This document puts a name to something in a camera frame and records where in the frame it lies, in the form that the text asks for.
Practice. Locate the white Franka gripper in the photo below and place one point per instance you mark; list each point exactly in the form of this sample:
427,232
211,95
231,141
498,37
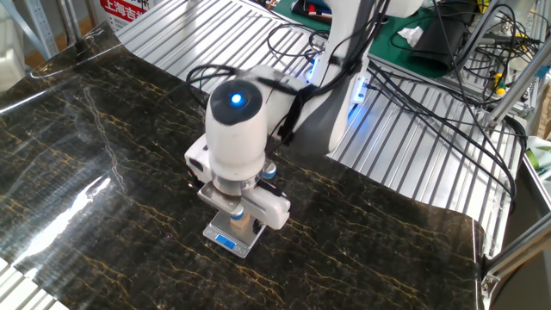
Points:
271,208

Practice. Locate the small stepped wooden block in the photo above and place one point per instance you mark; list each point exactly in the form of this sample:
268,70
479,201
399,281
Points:
240,225

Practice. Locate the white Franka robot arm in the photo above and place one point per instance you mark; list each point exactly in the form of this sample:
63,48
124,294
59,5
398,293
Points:
234,142

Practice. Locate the silver digital pocket scale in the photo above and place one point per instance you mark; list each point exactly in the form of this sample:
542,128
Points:
224,243

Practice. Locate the silver flange mounting plate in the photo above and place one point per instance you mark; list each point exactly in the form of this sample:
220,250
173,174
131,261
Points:
215,196

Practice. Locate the black marble pattern mat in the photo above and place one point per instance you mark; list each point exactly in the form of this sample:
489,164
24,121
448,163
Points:
344,258

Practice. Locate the green cutting mat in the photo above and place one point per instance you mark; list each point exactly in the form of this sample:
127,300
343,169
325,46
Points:
398,58

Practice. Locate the red black tool set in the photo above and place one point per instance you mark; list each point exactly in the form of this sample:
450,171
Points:
316,10

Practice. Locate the crumpled white tissue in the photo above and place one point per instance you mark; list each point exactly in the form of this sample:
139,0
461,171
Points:
411,35

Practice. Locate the black pouch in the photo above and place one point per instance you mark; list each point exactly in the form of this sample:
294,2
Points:
435,47

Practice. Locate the red white printed box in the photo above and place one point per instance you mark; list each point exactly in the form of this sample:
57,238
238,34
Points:
122,10

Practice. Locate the green white bag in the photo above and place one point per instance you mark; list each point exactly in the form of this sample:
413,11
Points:
538,157

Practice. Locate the grey perforated shelf upright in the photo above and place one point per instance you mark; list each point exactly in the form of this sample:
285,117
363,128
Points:
43,30

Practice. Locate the white foam block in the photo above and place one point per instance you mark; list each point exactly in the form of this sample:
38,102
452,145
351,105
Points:
10,56

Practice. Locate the aluminium corner frame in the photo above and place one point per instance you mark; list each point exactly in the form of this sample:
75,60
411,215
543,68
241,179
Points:
516,249

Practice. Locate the aluminium frame post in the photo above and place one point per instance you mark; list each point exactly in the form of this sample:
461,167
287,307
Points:
484,32
516,90

